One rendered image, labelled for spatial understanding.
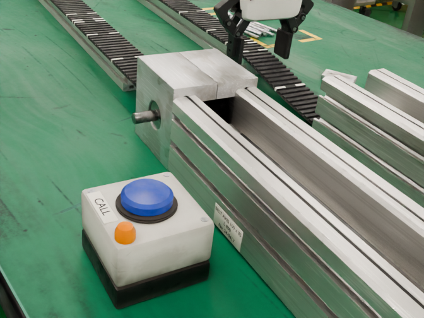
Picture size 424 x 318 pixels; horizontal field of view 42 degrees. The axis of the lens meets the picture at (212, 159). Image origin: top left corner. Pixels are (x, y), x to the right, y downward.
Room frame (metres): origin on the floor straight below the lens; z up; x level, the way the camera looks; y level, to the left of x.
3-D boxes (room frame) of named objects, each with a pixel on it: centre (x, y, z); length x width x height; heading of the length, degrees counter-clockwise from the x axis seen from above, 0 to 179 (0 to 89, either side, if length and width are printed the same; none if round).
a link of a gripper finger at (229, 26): (0.75, 0.00, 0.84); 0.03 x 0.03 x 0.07; 33
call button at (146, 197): (0.34, 0.05, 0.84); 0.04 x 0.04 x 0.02
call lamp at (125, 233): (0.30, 0.05, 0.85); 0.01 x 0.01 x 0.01
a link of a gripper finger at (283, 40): (0.81, -0.10, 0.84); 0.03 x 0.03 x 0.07; 33
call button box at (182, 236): (0.35, 0.04, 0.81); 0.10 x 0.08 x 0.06; 123
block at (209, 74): (0.54, 0.04, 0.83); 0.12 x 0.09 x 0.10; 123
